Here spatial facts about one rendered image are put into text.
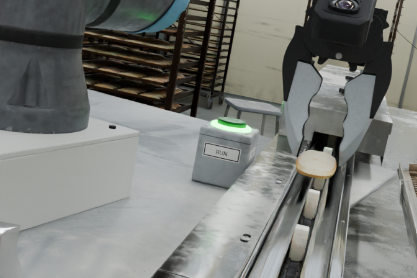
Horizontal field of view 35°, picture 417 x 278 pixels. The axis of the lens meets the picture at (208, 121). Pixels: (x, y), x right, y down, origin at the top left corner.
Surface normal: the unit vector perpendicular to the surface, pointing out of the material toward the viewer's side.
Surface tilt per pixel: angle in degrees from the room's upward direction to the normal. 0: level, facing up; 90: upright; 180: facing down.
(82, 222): 0
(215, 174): 90
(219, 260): 0
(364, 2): 29
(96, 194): 90
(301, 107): 90
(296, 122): 90
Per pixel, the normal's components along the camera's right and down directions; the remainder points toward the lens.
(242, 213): 0.17, -0.97
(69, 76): 0.84, -0.07
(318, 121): -0.23, 0.13
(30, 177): 0.87, 0.23
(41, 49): 0.49, 0.22
